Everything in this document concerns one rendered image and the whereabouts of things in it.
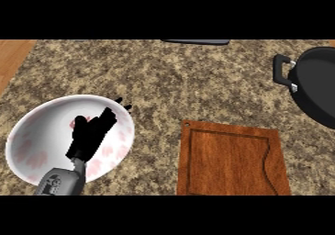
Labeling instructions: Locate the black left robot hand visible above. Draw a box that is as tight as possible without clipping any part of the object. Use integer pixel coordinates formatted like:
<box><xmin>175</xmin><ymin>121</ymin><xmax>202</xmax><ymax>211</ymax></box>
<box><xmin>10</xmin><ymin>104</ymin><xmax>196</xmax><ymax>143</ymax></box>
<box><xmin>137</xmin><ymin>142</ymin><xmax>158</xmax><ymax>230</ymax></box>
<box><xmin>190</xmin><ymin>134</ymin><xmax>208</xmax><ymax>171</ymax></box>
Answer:
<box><xmin>65</xmin><ymin>96</ymin><xmax>133</xmax><ymax>163</ymax></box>

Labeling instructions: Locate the white bowl with pink spots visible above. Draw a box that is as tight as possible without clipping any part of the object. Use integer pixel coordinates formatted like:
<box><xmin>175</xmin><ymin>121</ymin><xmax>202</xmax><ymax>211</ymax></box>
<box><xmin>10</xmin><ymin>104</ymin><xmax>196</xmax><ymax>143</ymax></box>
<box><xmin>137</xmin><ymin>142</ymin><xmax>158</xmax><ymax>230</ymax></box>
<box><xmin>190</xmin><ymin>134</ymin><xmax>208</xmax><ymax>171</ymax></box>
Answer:
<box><xmin>4</xmin><ymin>94</ymin><xmax>136</xmax><ymax>186</ymax></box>

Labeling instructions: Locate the brown wooden cutting board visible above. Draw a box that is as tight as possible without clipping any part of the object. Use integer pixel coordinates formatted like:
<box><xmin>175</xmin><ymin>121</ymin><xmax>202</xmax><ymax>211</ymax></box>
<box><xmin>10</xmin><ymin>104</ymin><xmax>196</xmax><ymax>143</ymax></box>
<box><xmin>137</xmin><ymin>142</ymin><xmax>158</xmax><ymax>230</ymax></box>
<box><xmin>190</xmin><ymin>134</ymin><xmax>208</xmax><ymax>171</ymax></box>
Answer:
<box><xmin>175</xmin><ymin>119</ymin><xmax>293</xmax><ymax>196</ymax></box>

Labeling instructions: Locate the dark grey flat object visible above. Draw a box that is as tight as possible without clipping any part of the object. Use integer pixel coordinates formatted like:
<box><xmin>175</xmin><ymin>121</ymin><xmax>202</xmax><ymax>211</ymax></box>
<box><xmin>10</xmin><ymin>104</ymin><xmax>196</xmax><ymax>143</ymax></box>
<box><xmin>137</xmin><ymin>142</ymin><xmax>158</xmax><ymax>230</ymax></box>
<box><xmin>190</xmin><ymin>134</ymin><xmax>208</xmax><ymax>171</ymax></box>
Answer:
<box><xmin>159</xmin><ymin>39</ymin><xmax>232</xmax><ymax>46</ymax></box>

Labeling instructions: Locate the black pot with handle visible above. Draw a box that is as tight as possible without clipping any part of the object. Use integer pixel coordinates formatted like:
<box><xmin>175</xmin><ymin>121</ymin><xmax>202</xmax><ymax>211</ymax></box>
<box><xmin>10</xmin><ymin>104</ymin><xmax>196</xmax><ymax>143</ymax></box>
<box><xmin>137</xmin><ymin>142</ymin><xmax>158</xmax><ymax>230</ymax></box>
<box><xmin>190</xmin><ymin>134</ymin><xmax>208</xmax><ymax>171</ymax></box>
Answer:
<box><xmin>271</xmin><ymin>46</ymin><xmax>335</xmax><ymax>131</ymax></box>

